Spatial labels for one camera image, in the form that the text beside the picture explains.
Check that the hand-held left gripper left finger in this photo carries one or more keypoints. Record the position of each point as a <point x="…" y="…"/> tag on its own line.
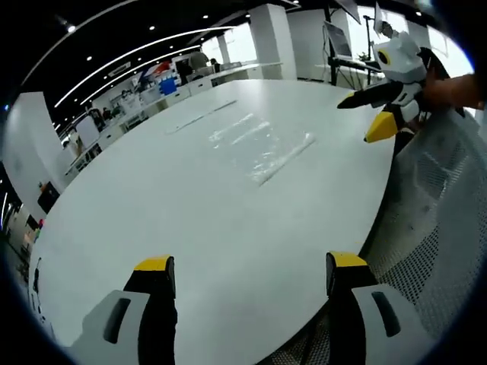
<point x="125" y="334"/>

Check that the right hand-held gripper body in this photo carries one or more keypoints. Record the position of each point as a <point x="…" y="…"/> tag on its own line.
<point x="403" y="61"/>

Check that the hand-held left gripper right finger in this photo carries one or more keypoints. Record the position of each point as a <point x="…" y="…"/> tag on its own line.
<point x="380" y="334"/>

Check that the clear resealable plastic bag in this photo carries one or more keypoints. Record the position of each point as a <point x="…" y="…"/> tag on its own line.
<point x="262" y="146"/>

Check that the person's right hand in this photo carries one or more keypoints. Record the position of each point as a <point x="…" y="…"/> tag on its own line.
<point x="439" y="93"/>

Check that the black tripod stand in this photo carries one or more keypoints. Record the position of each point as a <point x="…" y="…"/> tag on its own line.
<point x="368" y="49"/>

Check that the screen on black stand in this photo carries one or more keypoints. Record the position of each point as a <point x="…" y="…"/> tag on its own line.
<point x="338" y="40"/>

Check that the white mesh office chair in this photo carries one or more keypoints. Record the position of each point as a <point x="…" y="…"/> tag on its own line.
<point x="437" y="213"/>

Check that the blue storage box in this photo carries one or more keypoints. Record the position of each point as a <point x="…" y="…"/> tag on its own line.
<point x="169" y="84"/>

